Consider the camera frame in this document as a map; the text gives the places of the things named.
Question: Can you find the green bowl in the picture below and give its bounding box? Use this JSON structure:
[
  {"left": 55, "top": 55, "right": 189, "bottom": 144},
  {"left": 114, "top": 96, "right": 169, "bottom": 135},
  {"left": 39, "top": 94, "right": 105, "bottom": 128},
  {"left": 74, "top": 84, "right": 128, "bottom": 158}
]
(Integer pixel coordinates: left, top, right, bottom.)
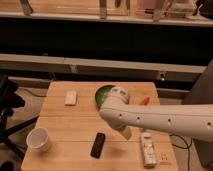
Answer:
[{"left": 95, "top": 85, "right": 113, "bottom": 108}]

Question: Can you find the white paper cup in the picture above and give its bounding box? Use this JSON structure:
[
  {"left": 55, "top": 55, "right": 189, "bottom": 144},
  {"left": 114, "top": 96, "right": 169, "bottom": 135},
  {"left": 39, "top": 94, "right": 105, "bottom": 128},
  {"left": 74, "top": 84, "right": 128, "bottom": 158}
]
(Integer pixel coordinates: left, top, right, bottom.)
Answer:
[{"left": 26, "top": 127, "right": 51, "bottom": 152}]

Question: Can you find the black cable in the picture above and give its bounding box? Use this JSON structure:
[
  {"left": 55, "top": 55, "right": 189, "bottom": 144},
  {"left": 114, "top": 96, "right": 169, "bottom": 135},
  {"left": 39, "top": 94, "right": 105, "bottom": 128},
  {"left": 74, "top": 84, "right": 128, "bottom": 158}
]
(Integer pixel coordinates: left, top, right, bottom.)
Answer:
[{"left": 169, "top": 133, "right": 193, "bottom": 171}]

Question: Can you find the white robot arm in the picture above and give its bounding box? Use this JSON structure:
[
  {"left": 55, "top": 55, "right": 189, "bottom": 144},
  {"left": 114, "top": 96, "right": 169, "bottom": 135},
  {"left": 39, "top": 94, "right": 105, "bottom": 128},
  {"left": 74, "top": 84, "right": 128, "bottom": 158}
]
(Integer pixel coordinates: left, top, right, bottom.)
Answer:
[{"left": 99, "top": 86, "right": 213, "bottom": 142}]

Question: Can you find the white sponge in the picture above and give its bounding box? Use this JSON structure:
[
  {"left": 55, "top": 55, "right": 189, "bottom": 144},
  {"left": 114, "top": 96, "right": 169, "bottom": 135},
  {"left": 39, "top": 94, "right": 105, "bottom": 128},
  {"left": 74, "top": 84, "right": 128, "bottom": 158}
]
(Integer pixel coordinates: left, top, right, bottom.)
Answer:
[{"left": 65, "top": 90, "right": 77, "bottom": 106}]

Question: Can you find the black office chair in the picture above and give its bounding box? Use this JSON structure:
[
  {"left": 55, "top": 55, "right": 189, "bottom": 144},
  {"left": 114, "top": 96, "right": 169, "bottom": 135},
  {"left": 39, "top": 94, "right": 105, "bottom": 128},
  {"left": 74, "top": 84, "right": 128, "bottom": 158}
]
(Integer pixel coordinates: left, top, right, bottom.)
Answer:
[{"left": 0, "top": 73, "right": 40, "bottom": 171}]

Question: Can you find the orange carrot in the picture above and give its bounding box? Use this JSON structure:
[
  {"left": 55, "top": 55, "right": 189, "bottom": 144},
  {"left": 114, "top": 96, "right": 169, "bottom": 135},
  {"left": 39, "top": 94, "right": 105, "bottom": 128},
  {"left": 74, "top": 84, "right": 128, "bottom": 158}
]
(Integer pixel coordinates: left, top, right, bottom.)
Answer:
[{"left": 140, "top": 97, "right": 150, "bottom": 105}]

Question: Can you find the white bottle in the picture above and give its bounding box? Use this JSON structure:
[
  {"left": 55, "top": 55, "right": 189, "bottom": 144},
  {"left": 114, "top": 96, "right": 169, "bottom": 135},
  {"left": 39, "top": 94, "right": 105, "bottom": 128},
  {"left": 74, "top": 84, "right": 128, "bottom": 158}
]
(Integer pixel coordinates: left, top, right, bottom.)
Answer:
[{"left": 141, "top": 132, "right": 157, "bottom": 168}]

